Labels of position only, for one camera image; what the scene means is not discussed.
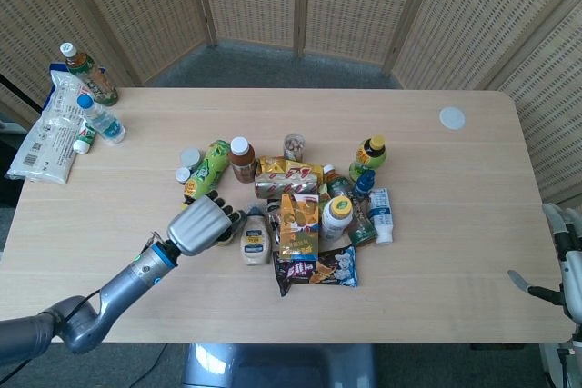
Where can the white bottle blue label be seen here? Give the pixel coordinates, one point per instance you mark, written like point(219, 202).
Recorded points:
point(381, 215)

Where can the white round lid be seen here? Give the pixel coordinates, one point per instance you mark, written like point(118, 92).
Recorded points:
point(452, 117)

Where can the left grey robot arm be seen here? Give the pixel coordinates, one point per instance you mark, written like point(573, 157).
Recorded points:
point(127, 276)

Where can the clear cup of nuts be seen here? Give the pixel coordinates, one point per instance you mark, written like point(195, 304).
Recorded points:
point(294, 148)

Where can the dark chips bag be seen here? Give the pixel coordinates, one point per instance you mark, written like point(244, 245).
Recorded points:
point(318, 270)

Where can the white rice bag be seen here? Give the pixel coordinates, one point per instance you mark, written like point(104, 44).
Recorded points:
point(50, 133)

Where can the cream mayonnaise squeeze bottle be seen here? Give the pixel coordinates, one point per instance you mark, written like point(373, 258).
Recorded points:
point(257, 242)

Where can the green bottle yellow black cap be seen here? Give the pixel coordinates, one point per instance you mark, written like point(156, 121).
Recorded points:
point(369, 156)

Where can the small jar white lid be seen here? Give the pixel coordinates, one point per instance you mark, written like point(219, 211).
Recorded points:
point(190, 157)

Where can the small silver snack packet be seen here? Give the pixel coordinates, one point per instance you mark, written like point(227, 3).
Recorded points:
point(274, 220)

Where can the black furniture piece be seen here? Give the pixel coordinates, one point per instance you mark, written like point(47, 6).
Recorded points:
point(10, 165)

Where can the brown jar white lid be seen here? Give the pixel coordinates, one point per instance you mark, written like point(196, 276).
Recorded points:
point(242, 161)

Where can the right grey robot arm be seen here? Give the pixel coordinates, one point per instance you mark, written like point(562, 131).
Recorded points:
point(570, 361)

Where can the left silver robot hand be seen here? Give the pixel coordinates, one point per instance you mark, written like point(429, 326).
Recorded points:
point(200, 224)

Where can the orange snack bag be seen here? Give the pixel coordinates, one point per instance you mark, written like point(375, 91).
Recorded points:
point(298, 229)

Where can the gold snack bag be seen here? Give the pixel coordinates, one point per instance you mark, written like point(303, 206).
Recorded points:
point(286, 176)

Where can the white bottle yellow lid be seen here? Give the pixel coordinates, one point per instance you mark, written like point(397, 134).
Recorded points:
point(335, 220)

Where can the brown tea bottle white cap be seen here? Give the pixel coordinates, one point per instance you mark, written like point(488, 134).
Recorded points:
point(93, 79)

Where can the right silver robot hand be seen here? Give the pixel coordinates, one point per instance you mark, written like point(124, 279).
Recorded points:
point(574, 265)

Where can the green tube with white cap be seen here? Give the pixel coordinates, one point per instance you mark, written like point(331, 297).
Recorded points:
point(85, 139)

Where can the small bottle white cap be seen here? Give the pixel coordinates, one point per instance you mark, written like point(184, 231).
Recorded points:
point(183, 175)

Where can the green yellow drink bottle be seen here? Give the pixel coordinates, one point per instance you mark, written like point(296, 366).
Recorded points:
point(209, 167)

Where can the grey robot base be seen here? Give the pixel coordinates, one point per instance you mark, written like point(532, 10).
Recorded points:
point(277, 365)

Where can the clear water bottle blue cap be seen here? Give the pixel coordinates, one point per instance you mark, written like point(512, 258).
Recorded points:
point(104, 122)

